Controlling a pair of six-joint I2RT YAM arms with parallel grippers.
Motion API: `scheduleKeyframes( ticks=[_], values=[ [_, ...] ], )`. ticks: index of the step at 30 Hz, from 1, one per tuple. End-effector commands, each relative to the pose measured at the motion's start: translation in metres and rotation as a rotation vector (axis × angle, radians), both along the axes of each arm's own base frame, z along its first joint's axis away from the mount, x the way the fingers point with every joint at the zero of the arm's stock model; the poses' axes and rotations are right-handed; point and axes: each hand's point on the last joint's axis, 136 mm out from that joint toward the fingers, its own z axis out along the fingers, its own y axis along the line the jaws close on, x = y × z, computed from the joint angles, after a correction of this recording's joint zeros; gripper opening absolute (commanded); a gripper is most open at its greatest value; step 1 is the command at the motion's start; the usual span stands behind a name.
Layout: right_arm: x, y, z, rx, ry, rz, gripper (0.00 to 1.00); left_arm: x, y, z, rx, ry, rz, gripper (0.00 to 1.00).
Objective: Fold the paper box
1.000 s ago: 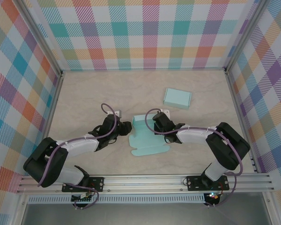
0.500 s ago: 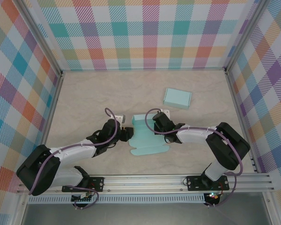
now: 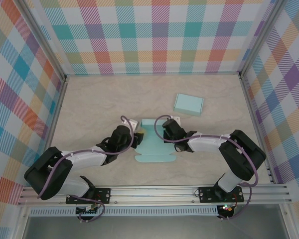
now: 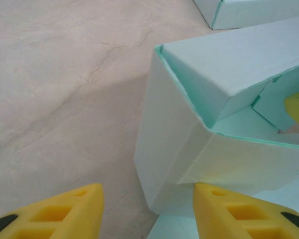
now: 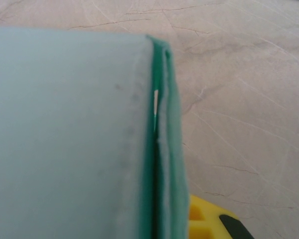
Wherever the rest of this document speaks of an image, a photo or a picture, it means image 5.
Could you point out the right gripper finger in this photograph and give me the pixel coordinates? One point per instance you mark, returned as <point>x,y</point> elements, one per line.
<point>209,221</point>

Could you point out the light blue paper box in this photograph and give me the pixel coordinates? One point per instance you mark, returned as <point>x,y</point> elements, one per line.
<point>64,124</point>

